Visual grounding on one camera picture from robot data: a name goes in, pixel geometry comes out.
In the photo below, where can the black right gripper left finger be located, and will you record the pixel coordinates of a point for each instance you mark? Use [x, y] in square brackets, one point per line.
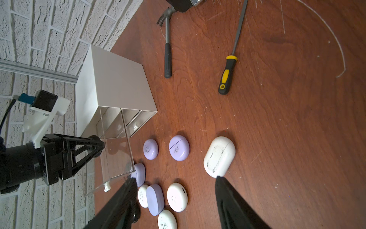
[121, 211]

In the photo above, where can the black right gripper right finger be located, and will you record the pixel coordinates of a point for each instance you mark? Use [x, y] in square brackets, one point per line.
[234, 212]

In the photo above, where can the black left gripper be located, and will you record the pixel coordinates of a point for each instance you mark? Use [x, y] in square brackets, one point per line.
[55, 159]

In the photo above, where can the clear acrylic drawer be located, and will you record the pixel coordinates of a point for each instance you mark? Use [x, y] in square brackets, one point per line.
[115, 163]

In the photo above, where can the white drawer cabinet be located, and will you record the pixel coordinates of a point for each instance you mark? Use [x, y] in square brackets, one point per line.
[110, 86]

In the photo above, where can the white oblong earphone case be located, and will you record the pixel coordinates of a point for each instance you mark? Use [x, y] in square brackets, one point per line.
[219, 157]

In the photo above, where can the white round earphone case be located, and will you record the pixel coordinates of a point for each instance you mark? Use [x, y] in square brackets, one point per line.
[142, 196]
[166, 220]
[177, 197]

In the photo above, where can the purple earphone case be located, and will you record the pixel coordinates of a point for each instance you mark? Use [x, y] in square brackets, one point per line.
[139, 174]
[155, 199]
[151, 149]
[179, 148]

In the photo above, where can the steel claw hammer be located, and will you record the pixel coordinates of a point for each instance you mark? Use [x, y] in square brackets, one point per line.
[165, 18]

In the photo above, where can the yellow black screwdriver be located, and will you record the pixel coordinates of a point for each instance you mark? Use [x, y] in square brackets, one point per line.
[227, 76]

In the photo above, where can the black plastic toolbox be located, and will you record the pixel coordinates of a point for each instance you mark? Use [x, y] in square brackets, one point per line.
[184, 5]

